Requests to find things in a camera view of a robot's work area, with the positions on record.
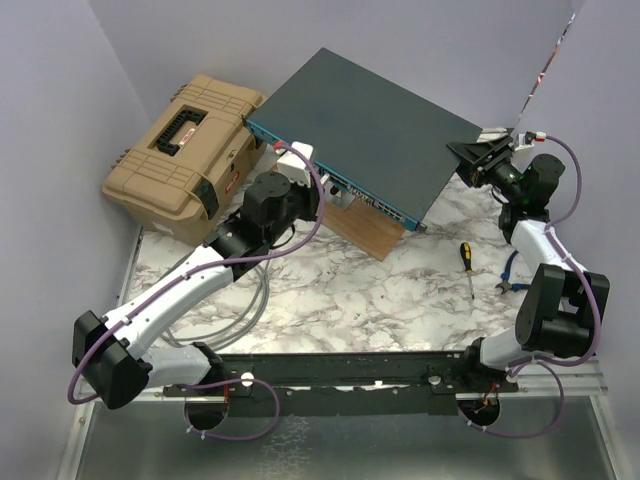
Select metal switch stand bracket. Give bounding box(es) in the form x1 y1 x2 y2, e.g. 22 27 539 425
324 181 355 210

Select tan plastic tool case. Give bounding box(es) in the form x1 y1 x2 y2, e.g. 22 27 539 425
102 75 266 246

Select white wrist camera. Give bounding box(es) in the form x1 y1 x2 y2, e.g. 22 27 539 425
274 141 315 188
514 131 547 151

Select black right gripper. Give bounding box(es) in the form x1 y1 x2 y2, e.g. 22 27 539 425
446 135 524 203

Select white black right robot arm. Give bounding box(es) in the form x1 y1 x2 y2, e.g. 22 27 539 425
448 134 610 391

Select dark blue network switch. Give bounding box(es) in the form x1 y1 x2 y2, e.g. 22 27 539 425
247 48 482 231

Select grey coiled network cable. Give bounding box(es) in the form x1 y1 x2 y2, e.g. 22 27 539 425
159 249 274 350

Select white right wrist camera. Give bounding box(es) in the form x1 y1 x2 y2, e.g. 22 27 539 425
514 131 547 151

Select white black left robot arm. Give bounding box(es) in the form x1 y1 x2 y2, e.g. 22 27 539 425
72 171 325 410

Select yellow black screwdriver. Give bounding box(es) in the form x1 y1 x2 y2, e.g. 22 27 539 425
459 242 475 300

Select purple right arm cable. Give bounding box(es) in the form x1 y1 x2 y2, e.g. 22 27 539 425
467 133 601 439

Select wooden base board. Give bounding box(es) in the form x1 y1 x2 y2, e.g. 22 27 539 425
323 200 405 261

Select blue handled pliers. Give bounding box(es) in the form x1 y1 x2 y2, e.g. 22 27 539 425
495 250 530 295

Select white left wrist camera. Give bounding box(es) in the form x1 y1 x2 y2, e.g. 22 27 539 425
274 141 315 188

